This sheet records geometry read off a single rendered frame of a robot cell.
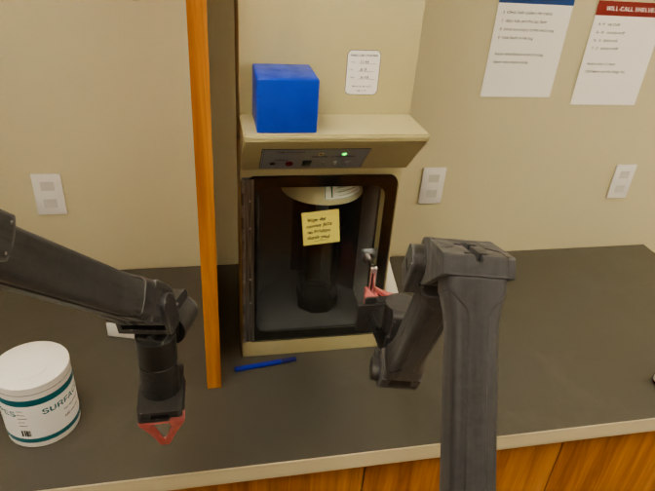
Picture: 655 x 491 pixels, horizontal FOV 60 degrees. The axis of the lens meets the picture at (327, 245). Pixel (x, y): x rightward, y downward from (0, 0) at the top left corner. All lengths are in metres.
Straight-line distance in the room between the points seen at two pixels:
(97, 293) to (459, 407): 0.41
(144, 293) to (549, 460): 1.00
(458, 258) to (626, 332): 1.12
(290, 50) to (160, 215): 0.74
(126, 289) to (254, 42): 0.49
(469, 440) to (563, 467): 0.91
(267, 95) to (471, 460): 0.61
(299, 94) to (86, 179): 0.80
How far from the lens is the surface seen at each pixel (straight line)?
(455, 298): 0.59
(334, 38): 1.04
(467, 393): 0.59
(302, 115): 0.95
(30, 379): 1.15
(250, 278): 1.20
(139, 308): 0.76
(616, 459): 1.57
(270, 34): 1.03
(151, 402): 0.91
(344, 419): 1.22
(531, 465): 1.44
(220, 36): 1.46
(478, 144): 1.71
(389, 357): 0.96
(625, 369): 1.55
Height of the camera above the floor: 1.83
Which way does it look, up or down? 30 degrees down
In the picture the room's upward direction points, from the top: 4 degrees clockwise
